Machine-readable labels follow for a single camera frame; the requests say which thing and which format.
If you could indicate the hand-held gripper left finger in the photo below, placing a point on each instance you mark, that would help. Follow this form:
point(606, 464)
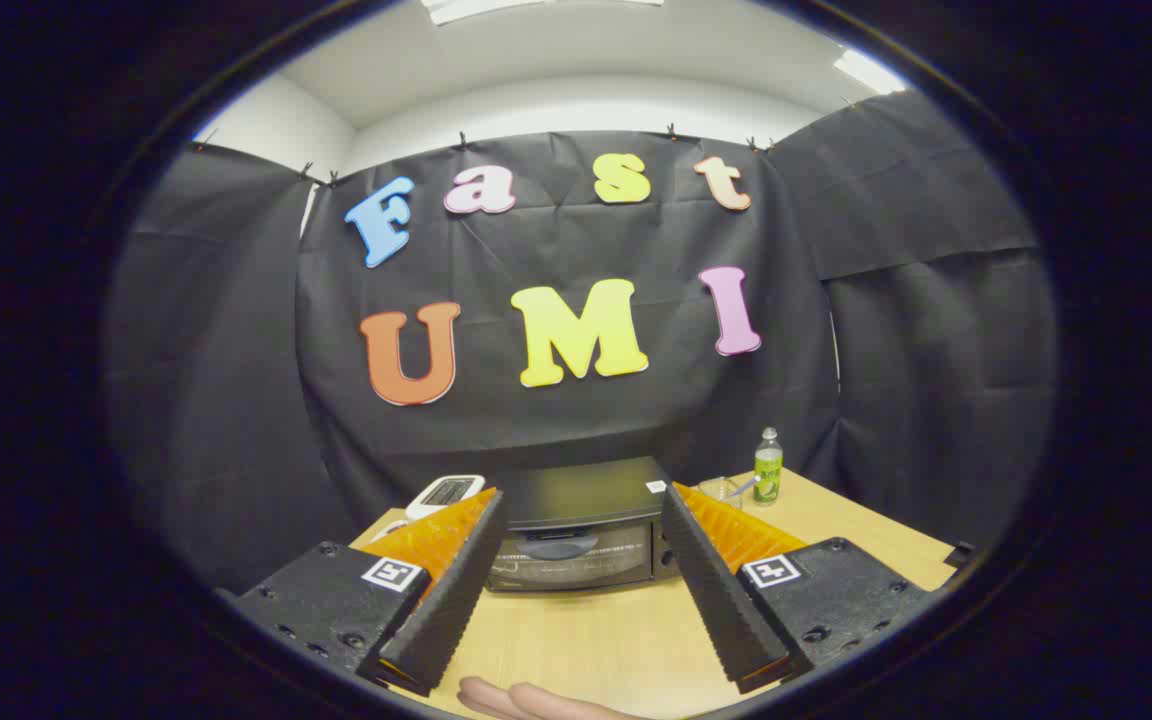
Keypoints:
point(456, 590)

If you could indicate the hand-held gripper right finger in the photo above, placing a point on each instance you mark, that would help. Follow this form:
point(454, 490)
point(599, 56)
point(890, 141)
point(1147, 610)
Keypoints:
point(711, 580)

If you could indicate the black toaster oven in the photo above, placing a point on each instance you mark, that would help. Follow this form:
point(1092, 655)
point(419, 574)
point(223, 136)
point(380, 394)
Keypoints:
point(576, 495)

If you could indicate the white pop-up toaster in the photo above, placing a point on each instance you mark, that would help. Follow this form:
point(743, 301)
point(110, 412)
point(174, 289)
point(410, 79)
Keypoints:
point(421, 508)

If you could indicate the clear glass cup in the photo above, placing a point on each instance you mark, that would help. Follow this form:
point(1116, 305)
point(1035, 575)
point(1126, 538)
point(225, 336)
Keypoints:
point(721, 492)

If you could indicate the green label drink bottle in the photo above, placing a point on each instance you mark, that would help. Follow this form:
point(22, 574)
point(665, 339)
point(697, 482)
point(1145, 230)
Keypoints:
point(768, 470)

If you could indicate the ceiling light panel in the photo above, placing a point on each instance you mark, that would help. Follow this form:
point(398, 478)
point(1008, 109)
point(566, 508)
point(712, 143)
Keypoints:
point(536, 6)
point(866, 72)

